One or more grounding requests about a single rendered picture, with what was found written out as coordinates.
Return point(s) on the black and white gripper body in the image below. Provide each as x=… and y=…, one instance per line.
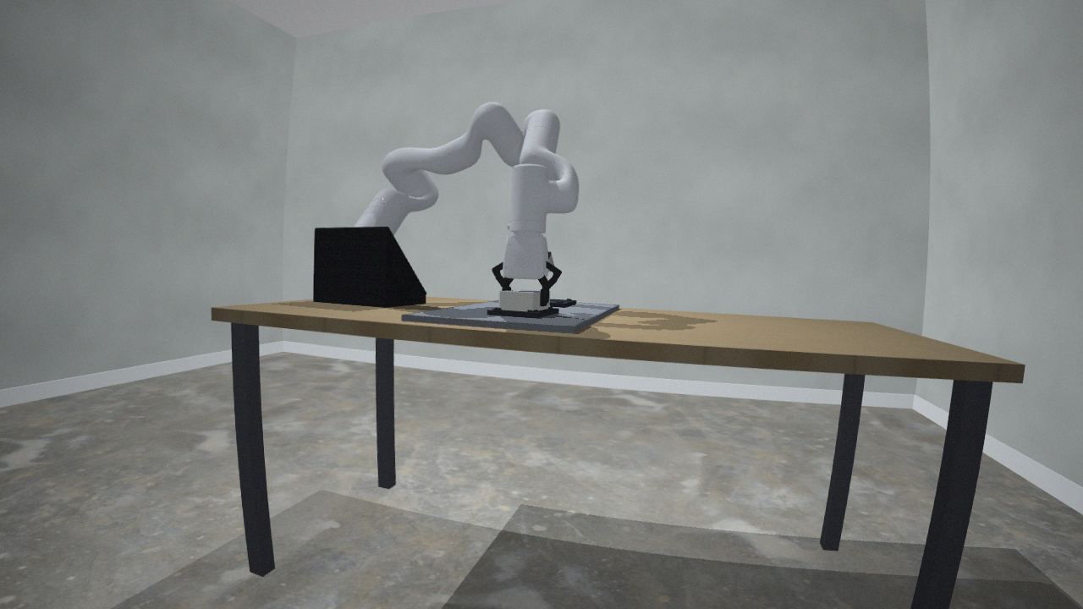
x=522, y=257

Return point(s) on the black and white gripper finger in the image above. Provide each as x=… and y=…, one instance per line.
x=546, y=284
x=504, y=282

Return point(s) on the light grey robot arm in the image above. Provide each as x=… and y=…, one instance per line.
x=533, y=195

